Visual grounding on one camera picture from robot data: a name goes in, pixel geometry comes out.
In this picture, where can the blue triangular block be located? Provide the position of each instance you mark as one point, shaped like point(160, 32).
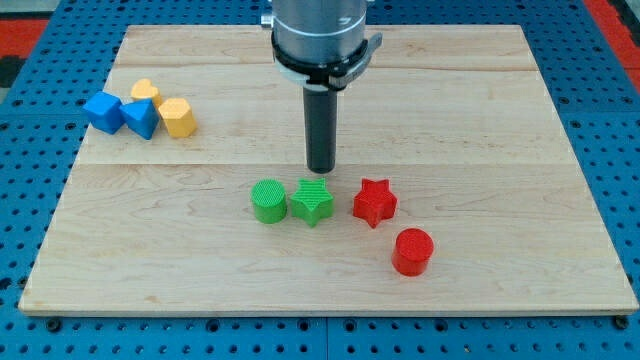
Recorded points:
point(141, 117)

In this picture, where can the red cylinder block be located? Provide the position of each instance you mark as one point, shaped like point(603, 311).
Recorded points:
point(412, 251)

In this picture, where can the green star block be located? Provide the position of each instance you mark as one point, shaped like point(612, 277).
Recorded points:
point(312, 202)

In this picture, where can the green cylinder block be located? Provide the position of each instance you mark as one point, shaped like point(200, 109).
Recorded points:
point(268, 197)

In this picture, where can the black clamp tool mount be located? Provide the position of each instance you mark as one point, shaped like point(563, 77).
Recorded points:
point(333, 76)

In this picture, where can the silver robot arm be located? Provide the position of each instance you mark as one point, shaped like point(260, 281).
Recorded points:
point(321, 46)

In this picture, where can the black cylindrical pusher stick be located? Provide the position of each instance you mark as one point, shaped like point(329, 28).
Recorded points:
point(320, 116)

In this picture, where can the yellow hexagon block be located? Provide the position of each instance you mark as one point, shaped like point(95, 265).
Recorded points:
point(178, 117)

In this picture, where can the blue cube block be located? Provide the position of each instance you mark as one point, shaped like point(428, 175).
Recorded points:
point(103, 112)

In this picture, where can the red star block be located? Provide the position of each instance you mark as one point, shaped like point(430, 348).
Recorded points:
point(374, 202)

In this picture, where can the yellow heart block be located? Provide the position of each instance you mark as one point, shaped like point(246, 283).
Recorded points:
point(144, 89)

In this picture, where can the light wooden board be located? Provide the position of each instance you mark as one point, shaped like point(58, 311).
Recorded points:
point(457, 117)

